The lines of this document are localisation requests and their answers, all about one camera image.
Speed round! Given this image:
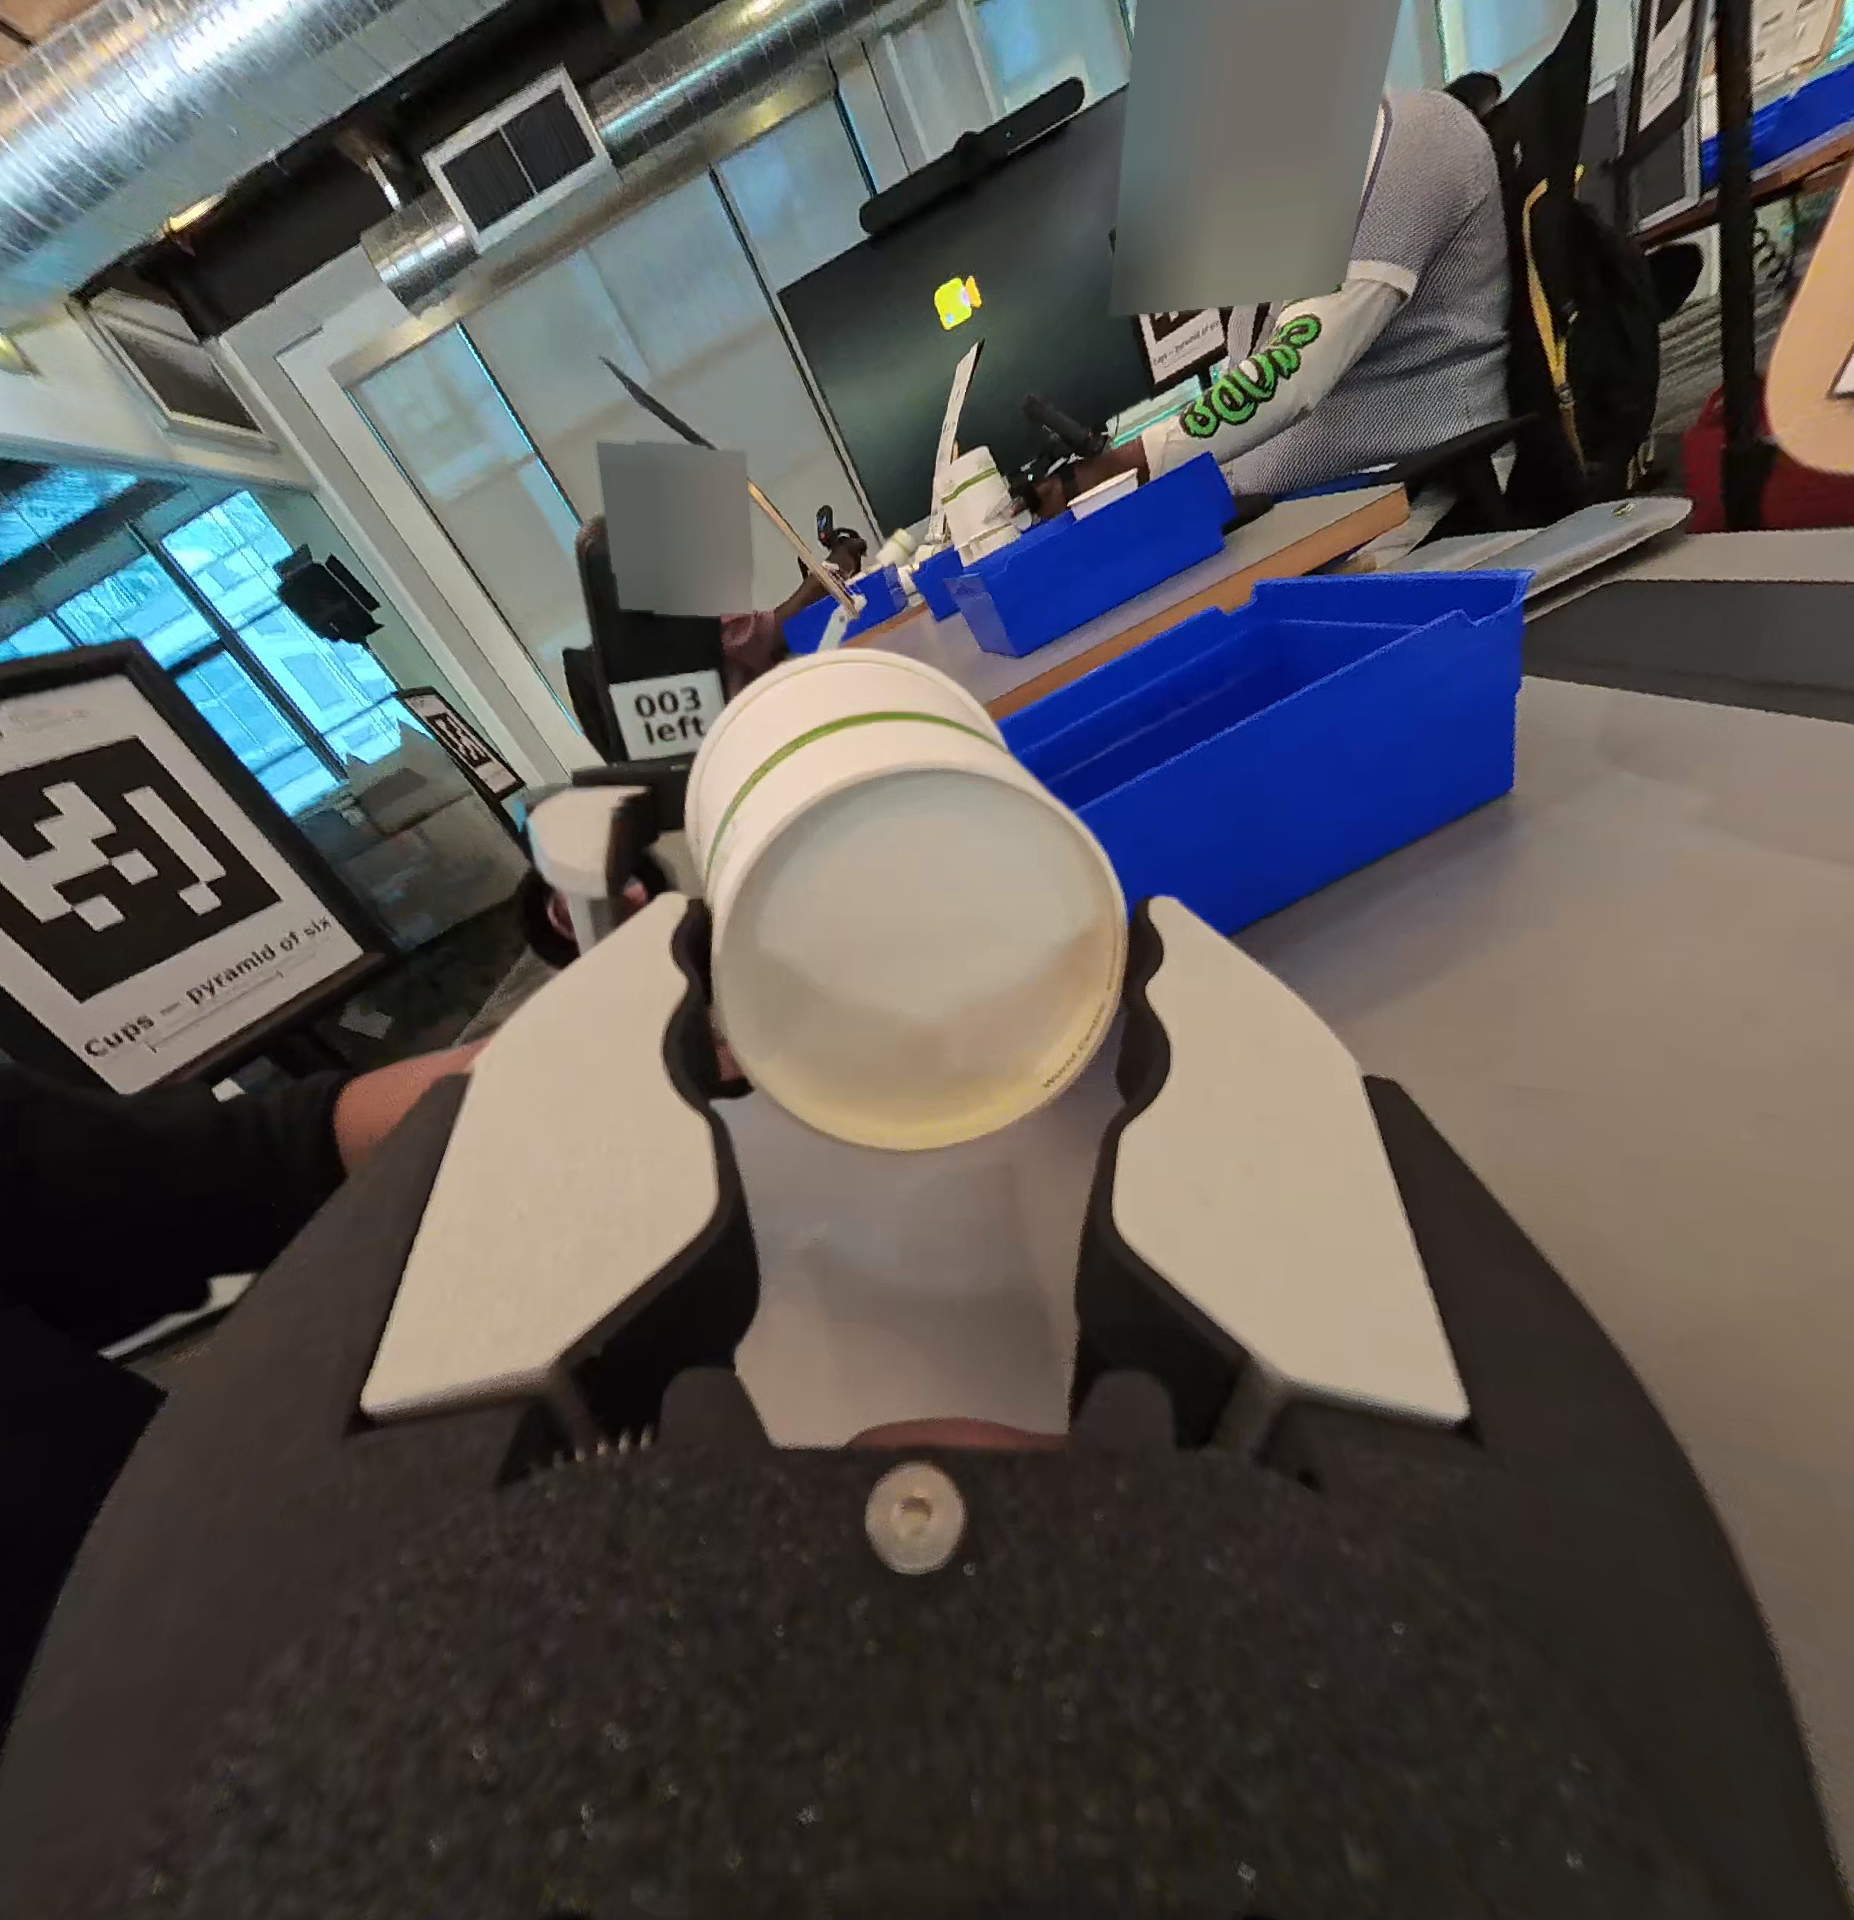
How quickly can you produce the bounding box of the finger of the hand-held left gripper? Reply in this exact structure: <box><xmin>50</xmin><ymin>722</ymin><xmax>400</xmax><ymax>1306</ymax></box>
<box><xmin>536</xmin><ymin>781</ymin><xmax>662</xmax><ymax>893</ymax></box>

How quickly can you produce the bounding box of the black wall screen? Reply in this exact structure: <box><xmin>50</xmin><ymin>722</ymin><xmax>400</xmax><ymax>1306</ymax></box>
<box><xmin>775</xmin><ymin>81</ymin><xmax>1156</xmax><ymax>530</ymax></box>

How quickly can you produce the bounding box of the framed marker sign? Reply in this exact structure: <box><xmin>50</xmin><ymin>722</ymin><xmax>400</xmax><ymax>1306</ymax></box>
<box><xmin>400</xmin><ymin>684</ymin><xmax>526</xmax><ymax>806</ymax></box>
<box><xmin>0</xmin><ymin>638</ymin><xmax>390</xmax><ymax>1098</ymax></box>

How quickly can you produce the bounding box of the red bag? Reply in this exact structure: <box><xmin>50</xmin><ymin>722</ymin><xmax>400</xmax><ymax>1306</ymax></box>
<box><xmin>1681</xmin><ymin>384</ymin><xmax>1854</xmax><ymax>537</ymax></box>

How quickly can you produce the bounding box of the person's left black sleeve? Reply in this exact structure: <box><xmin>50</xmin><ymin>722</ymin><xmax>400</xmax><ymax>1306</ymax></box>
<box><xmin>0</xmin><ymin>1063</ymin><xmax>355</xmax><ymax>1357</ymax></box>

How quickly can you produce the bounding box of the stack of white paper cups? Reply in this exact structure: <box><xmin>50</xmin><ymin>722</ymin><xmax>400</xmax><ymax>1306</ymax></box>
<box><xmin>935</xmin><ymin>446</ymin><xmax>1038</xmax><ymax>571</ymax></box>

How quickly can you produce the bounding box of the person's left forearm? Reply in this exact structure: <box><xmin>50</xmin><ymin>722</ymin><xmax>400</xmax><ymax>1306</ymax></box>
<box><xmin>333</xmin><ymin>1041</ymin><xmax>495</xmax><ymax>1177</ymax></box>

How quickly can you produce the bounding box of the ceiling air vent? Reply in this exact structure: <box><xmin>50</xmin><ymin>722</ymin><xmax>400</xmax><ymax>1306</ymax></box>
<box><xmin>422</xmin><ymin>66</ymin><xmax>618</xmax><ymax>253</ymax></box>

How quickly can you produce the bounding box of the white paper cup green band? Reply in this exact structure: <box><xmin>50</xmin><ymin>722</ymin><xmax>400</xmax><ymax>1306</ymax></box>
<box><xmin>682</xmin><ymin>646</ymin><xmax>1134</xmax><ymax>1158</ymax></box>

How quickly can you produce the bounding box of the dark table cable cover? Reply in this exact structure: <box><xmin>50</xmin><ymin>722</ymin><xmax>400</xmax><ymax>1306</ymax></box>
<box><xmin>1514</xmin><ymin>574</ymin><xmax>1854</xmax><ymax>733</ymax></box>

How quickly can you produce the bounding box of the black video bar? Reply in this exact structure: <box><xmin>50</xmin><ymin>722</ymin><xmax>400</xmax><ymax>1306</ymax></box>
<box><xmin>856</xmin><ymin>77</ymin><xmax>1088</xmax><ymax>236</ymax></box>

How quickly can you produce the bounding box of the black studio light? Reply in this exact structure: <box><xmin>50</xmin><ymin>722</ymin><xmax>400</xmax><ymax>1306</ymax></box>
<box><xmin>272</xmin><ymin>544</ymin><xmax>384</xmax><ymax>640</ymax></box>

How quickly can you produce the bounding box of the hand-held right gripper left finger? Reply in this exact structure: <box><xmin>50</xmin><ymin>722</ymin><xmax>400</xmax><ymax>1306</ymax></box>
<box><xmin>358</xmin><ymin>893</ymin><xmax>761</xmax><ymax>1444</ymax></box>

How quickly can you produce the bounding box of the grey metal tray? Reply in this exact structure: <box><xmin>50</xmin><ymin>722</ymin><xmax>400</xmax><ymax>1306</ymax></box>
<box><xmin>1403</xmin><ymin>494</ymin><xmax>1696</xmax><ymax>606</ymax></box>

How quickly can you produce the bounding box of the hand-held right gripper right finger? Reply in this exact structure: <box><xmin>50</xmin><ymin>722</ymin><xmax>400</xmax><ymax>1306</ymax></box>
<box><xmin>1075</xmin><ymin>896</ymin><xmax>1474</xmax><ymax>1462</ymax></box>

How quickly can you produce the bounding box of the wooden instruction board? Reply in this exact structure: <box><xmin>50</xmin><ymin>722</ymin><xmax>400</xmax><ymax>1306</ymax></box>
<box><xmin>1765</xmin><ymin>177</ymin><xmax>1854</xmax><ymax>477</ymax></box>

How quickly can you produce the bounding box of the black pole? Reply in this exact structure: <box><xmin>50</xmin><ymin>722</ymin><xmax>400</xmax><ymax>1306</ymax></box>
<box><xmin>1711</xmin><ymin>0</ymin><xmax>1774</xmax><ymax>537</ymax></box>

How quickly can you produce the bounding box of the silver air duct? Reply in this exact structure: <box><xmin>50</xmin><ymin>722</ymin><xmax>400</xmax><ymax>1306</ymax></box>
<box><xmin>0</xmin><ymin>0</ymin><xmax>473</xmax><ymax>297</ymax></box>
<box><xmin>362</xmin><ymin>0</ymin><xmax>928</xmax><ymax>310</ymax></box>

